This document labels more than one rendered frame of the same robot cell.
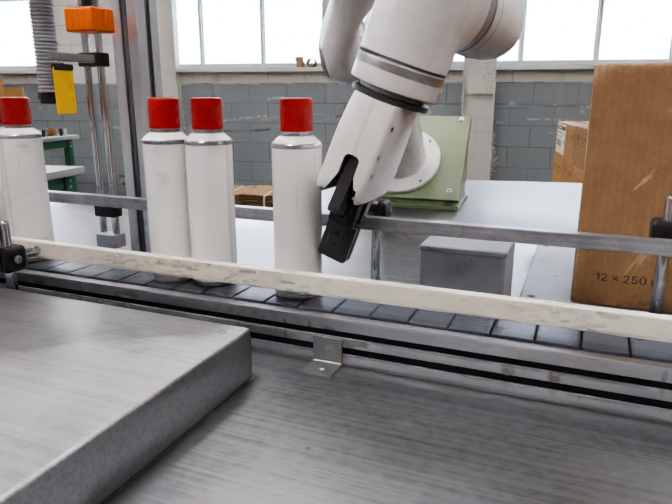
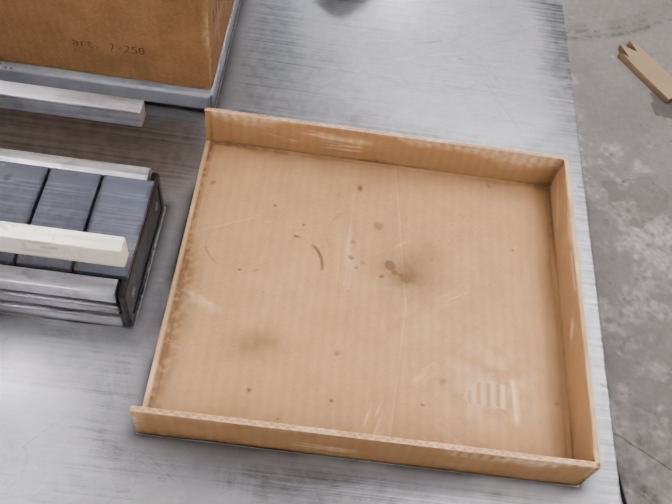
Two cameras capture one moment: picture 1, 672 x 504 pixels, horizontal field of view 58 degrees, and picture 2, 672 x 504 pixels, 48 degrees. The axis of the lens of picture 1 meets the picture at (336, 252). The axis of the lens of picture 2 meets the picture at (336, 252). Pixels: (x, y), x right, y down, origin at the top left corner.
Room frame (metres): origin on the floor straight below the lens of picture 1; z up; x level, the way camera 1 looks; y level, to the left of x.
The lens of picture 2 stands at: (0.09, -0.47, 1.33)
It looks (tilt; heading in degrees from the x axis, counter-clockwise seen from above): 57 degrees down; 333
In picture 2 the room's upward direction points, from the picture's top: 11 degrees clockwise
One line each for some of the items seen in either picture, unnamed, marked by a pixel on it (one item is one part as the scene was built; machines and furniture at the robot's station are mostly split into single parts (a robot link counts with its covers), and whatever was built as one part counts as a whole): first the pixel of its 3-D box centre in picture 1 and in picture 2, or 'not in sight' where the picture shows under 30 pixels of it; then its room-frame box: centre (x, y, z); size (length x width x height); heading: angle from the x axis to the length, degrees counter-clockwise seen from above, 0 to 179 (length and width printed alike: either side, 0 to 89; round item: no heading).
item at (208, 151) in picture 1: (211, 192); not in sight; (0.66, 0.14, 0.98); 0.05 x 0.05 x 0.20
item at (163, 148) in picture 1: (169, 190); not in sight; (0.68, 0.19, 0.98); 0.05 x 0.05 x 0.20
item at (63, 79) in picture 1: (64, 89); not in sight; (0.76, 0.33, 1.09); 0.03 x 0.01 x 0.06; 158
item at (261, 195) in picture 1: (254, 208); not in sight; (4.97, 0.68, 0.16); 0.65 x 0.54 x 0.32; 83
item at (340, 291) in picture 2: not in sight; (375, 279); (0.35, -0.63, 0.85); 0.30 x 0.26 x 0.04; 68
